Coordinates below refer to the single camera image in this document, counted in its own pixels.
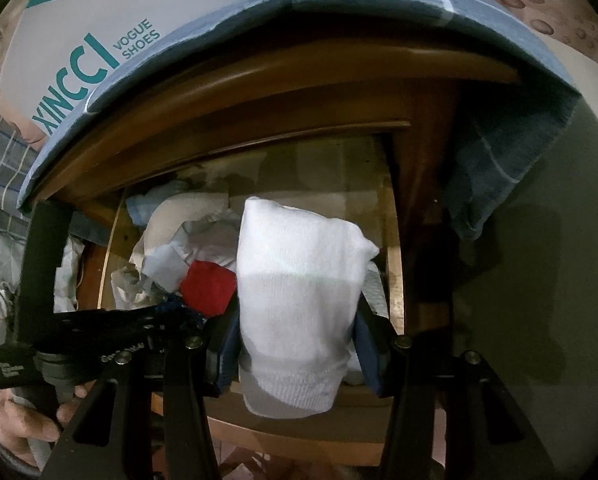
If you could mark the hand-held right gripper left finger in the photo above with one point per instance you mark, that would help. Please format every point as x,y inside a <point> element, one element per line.
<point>225,355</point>

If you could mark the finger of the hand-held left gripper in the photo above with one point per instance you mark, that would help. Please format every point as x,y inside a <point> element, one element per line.
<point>139,325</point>

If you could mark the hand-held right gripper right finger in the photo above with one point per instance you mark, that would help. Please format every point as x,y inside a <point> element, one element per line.
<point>368,347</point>

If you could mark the dark blue cloth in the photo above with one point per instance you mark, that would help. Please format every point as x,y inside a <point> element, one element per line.
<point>184,307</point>

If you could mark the white sock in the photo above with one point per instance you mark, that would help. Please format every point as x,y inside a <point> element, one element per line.
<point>294,285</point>

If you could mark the wooden drawer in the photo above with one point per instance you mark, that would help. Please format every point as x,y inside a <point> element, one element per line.
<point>309,175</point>

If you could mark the person's left hand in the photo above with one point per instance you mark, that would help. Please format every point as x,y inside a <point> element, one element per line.
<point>19,420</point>

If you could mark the pale blue folded cloth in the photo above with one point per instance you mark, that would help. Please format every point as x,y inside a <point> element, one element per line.
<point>166,265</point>

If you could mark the red cloth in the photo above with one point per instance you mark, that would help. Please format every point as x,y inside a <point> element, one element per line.
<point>209,287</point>

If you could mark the plaid quilt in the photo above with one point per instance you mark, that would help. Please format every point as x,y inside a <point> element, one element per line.
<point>4,160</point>

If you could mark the beige white cloth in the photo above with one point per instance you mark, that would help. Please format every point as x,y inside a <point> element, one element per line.
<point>179,215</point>

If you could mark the light blue cloth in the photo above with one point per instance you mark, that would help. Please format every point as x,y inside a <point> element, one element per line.
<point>154,200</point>

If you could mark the wooden nightstand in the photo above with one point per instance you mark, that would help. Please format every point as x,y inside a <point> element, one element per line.
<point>229,95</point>

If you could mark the blue cloth with white lines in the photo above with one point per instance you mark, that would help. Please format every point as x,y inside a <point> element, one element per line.
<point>379,10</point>

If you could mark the leaf print curtain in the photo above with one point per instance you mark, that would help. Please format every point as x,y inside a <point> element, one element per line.
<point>529,5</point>

